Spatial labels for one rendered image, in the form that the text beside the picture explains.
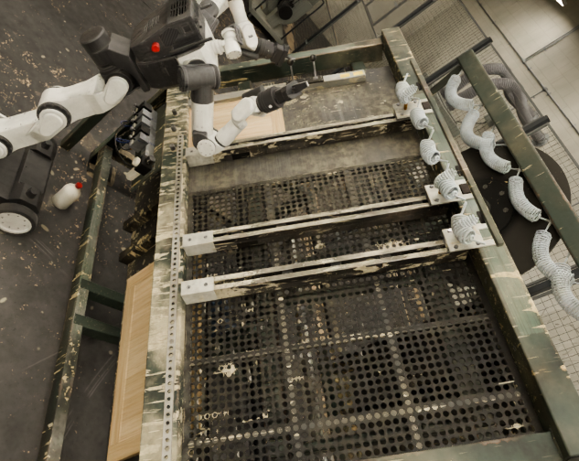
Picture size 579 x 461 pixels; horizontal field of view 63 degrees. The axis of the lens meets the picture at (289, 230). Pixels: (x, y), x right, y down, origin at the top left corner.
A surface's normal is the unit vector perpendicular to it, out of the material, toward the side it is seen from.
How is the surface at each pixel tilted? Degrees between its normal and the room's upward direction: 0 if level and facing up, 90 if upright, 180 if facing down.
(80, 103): 90
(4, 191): 0
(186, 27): 91
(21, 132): 90
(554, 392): 58
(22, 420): 0
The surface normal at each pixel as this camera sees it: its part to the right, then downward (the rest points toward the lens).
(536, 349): -0.12, -0.60
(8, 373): 0.77, -0.46
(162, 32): 0.11, 0.78
